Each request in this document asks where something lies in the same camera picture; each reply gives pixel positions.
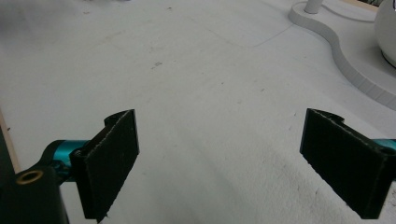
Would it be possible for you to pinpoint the white stand pole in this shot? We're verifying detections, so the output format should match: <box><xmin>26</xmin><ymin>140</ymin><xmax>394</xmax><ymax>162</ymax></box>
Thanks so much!
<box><xmin>304</xmin><ymin>0</ymin><xmax>323</xmax><ymax>15</ymax></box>

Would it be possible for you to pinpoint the white curved stand base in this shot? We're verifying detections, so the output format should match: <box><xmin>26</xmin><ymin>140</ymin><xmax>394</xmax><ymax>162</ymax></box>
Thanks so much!
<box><xmin>288</xmin><ymin>1</ymin><xmax>396</xmax><ymax>111</ymax></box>

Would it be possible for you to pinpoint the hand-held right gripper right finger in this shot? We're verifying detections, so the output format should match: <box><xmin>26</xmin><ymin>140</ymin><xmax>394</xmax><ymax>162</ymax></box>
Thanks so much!
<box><xmin>299</xmin><ymin>107</ymin><xmax>396</xmax><ymax>220</ymax></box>

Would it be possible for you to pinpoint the white round object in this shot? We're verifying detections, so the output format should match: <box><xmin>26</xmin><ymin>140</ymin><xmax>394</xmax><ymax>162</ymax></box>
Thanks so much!
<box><xmin>374</xmin><ymin>0</ymin><xmax>396</xmax><ymax>68</ymax></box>

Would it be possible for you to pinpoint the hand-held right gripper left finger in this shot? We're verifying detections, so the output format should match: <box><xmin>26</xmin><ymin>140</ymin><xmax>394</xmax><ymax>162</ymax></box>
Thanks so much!
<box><xmin>41</xmin><ymin>108</ymin><xmax>140</xmax><ymax>224</ymax></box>

